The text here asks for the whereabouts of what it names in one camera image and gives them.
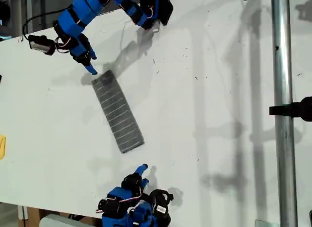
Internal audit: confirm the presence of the grey vertical pole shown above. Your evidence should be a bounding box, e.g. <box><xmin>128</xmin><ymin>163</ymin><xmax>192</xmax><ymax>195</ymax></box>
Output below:
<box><xmin>25</xmin><ymin>0</ymin><xmax>34</xmax><ymax>34</ymax></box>

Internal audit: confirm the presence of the brown wooden support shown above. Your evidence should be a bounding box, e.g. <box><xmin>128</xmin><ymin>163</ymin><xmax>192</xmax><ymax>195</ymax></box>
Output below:
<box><xmin>27</xmin><ymin>207</ymin><xmax>41</xmax><ymax>222</ymax></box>

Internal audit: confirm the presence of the yellow object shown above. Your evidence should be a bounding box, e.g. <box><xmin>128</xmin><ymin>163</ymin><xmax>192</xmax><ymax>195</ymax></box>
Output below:
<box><xmin>0</xmin><ymin>135</ymin><xmax>6</xmax><ymax>161</ymax></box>

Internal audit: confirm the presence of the white table leg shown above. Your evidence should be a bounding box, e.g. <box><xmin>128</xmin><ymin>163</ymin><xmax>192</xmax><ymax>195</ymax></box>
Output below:
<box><xmin>17</xmin><ymin>205</ymin><xmax>29</xmax><ymax>221</ymax></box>

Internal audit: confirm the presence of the steel post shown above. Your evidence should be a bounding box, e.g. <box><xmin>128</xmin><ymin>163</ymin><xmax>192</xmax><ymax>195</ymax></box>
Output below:
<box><xmin>271</xmin><ymin>0</ymin><xmax>299</xmax><ymax>227</ymax></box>

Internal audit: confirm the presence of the black clamp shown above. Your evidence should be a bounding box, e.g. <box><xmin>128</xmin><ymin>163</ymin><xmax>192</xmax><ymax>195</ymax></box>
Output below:
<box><xmin>269</xmin><ymin>96</ymin><xmax>312</xmax><ymax>122</ymax></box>

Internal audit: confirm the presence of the grey striped towel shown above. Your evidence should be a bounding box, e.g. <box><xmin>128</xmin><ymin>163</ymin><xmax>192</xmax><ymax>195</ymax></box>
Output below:
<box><xmin>91</xmin><ymin>69</ymin><xmax>146</xmax><ymax>154</ymax></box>

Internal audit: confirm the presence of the white box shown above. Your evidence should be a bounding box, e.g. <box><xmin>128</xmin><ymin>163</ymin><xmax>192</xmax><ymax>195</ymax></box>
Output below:
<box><xmin>39</xmin><ymin>213</ymin><xmax>85</xmax><ymax>227</ymax></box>

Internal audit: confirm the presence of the black camera cable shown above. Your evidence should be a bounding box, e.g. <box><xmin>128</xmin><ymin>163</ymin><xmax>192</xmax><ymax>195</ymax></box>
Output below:
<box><xmin>22</xmin><ymin>4</ymin><xmax>74</xmax><ymax>39</ymax></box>

